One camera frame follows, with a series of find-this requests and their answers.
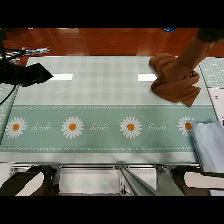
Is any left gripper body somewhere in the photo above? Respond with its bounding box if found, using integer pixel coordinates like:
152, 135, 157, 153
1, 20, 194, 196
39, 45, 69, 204
20, 62, 45, 88

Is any brown T-shirt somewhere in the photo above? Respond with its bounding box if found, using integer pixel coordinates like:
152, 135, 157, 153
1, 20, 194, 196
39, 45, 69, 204
148, 53, 202, 108

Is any person's forearm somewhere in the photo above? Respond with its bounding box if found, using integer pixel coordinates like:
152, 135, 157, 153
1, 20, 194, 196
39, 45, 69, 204
175, 28, 224, 73

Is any person's hand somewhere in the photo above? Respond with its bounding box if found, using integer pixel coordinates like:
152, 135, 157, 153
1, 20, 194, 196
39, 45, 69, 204
174, 61, 201, 81

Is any blue white patterned object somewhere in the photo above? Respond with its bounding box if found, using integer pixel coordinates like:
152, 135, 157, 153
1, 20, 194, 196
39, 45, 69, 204
0, 46, 51, 66

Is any white flat sheet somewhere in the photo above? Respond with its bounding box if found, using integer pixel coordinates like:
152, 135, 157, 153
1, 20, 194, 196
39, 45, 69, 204
207, 86, 224, 122

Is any light blue garment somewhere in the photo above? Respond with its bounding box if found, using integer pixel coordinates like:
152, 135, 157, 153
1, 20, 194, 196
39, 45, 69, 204
187, 120, 224, 175

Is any black cable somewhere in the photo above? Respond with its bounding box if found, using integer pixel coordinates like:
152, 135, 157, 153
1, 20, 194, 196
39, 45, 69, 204
0, 84, 18, 105

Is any silver frame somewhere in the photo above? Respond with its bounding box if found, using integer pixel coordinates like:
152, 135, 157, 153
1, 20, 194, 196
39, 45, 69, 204
0, 161, 224, 197

